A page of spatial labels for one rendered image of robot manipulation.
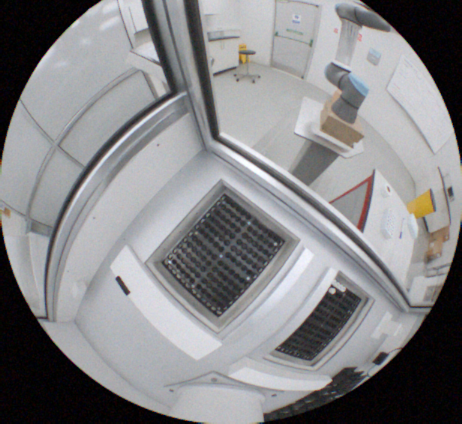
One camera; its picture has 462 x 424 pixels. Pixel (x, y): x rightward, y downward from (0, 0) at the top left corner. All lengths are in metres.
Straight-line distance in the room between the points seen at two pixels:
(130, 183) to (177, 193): 0.10
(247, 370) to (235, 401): 0.12
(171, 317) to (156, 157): 0.30
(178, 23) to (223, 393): 0.60
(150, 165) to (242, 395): 0.54
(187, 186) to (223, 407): 0.50
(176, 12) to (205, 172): 0.28
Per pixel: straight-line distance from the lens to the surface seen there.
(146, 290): 0.31
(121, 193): 0.28
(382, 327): 0.59
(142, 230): 0.32
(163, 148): 0.26
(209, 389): 0.43
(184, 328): 0.30
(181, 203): 0.28
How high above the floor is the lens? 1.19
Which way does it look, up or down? 68 degrees down
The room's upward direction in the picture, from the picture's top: 8 degrees counter-clockwise
